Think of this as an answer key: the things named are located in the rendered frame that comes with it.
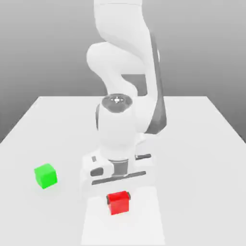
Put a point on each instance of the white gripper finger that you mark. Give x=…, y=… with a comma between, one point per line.
x=129, y=195
x=107, y=199

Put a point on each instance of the small red cube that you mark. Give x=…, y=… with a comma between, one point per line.
x=118, y=203

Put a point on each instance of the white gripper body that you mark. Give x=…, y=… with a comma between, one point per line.
x=119, y=184

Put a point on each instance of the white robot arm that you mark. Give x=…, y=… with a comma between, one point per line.
x=119, y=126

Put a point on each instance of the small green cube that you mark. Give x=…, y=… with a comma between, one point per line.
x=45, y=175

